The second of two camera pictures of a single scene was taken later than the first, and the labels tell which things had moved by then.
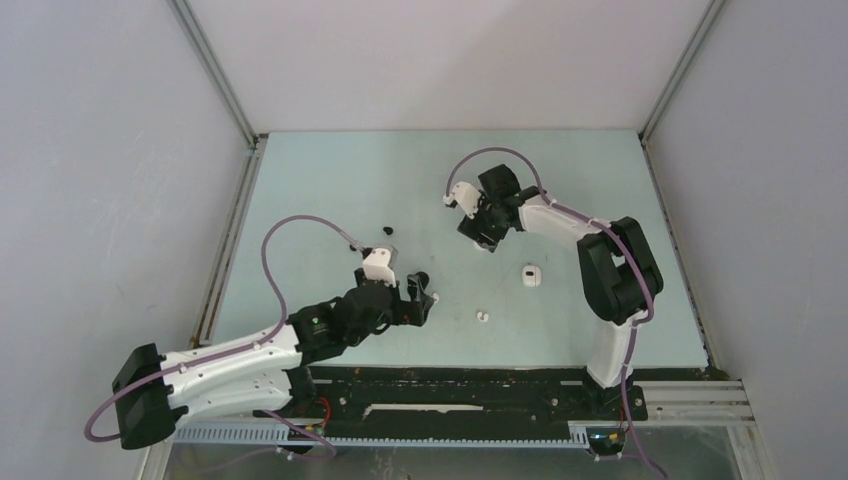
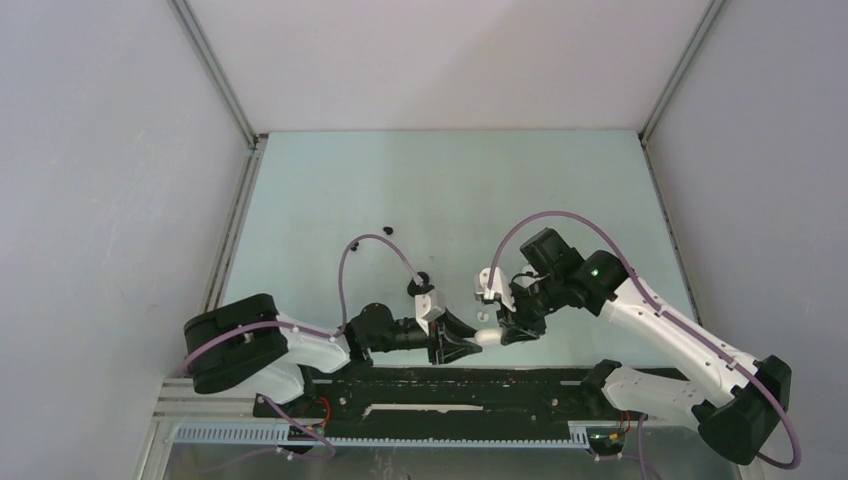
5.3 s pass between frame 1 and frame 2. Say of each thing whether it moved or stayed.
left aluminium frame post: stayed
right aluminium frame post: stayed
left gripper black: moved
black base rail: stayed
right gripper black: moved
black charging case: stayed
